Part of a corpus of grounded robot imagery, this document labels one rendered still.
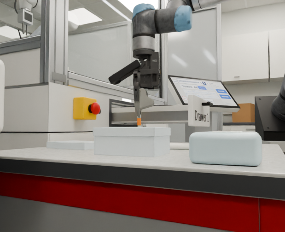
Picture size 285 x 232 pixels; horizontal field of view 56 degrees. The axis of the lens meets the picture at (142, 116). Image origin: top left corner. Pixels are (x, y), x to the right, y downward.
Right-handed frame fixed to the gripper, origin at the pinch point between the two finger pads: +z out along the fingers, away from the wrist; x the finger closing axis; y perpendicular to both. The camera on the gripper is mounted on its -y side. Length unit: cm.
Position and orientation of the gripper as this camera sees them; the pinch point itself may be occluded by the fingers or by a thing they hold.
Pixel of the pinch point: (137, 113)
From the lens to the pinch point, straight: 87.3
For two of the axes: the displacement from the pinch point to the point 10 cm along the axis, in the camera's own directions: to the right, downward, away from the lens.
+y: 9.9, -0.1, -1.3
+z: 0.0, 10.0, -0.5
